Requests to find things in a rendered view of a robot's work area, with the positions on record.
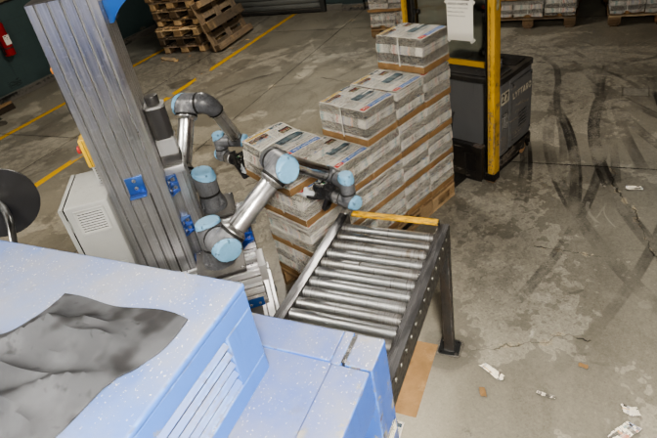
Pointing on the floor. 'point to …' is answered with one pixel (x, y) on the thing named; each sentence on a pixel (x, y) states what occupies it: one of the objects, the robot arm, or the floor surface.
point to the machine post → (385, 419)
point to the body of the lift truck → (510, 99)
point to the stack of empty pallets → (172, 40)
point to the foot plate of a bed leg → (450, 350)
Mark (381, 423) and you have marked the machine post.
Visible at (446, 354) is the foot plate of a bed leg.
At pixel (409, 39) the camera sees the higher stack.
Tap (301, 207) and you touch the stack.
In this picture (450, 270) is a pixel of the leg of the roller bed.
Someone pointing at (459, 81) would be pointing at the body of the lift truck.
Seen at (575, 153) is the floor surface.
